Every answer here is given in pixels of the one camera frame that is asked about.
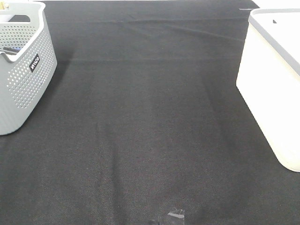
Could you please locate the black table cloth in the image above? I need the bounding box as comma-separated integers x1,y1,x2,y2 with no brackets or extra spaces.
0,0,300,225

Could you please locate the clear tape patch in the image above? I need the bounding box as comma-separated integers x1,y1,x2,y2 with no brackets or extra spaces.
167,209,185,219

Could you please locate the white plastic storage bin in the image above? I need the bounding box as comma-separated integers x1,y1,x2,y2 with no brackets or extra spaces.
236,8,300,172

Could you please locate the grey perforated laundry basket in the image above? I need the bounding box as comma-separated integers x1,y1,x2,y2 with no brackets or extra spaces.
0,0,57,135

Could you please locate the dark item inside basket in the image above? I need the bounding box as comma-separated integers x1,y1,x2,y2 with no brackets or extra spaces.
0,47,20,55

